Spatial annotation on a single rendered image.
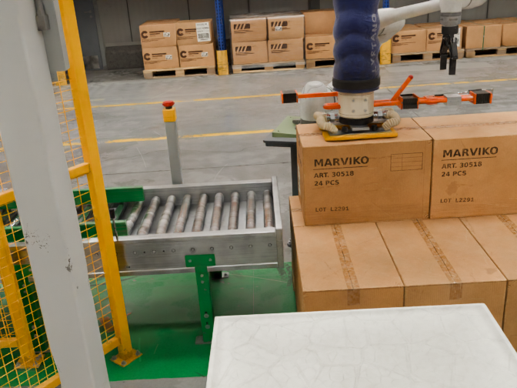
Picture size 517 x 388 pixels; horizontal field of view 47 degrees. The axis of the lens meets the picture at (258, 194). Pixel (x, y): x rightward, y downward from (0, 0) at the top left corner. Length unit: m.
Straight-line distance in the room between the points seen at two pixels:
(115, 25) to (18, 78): 9.72
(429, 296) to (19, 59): 1.69
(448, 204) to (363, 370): 1.86
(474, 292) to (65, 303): 1.53
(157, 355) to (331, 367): 1.89
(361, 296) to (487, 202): 0.93
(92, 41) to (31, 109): 9.76
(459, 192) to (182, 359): 1.54
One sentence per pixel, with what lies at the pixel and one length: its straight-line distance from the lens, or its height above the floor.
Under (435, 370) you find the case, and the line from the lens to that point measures 1.20.
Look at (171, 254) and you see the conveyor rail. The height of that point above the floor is 0.51.
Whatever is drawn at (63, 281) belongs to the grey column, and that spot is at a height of 0.82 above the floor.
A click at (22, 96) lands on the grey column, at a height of 1.43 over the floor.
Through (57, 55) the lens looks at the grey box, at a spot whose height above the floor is 1.52.
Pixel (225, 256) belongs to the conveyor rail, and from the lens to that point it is 2.77.
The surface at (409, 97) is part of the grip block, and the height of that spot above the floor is 1.10.
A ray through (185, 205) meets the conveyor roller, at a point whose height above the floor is 0.55.
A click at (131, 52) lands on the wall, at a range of 11.39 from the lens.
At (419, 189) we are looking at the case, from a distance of 2.89.
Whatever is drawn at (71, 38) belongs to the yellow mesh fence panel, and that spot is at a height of 1.52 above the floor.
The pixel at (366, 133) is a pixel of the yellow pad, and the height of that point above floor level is 0.97.
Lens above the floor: 1.76
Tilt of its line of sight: 22 degrees down
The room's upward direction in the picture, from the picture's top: 4 degrees counter-clockwise
